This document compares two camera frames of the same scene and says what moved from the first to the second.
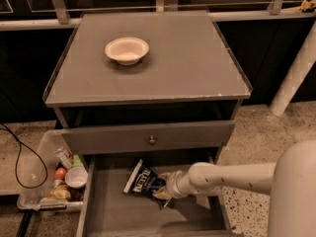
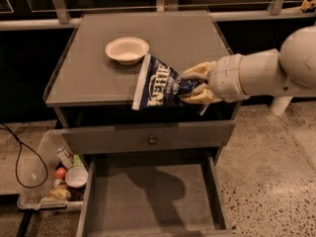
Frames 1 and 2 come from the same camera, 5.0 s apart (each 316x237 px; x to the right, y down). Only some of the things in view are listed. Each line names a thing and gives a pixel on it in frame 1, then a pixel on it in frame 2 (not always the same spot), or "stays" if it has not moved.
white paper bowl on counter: (126, 50) stays
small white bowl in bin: (76, 177) stays
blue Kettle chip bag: (144, 181) -> (160, 84)
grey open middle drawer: (110, 210) stays
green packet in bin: (77, 162) stays
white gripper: (175, 183) -> (226, 78)
